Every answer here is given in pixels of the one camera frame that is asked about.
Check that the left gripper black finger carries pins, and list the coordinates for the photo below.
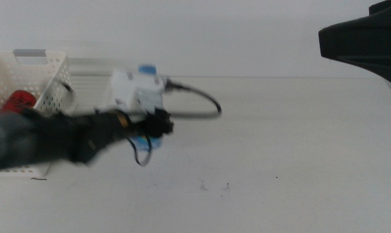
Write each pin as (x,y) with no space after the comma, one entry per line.
(160,124)

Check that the white perforated plastic basket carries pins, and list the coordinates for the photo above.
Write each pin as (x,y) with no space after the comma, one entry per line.
(56,68)

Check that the clear water bottle blue cap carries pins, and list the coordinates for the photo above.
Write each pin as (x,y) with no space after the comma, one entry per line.
(147,69)

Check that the red cola can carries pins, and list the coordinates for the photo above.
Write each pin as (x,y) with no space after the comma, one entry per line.
(19,100)

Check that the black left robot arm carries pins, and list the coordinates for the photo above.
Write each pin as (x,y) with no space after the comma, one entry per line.
(53,139)

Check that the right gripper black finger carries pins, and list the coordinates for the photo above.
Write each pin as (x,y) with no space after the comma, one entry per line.
(389,4)
(370,45)

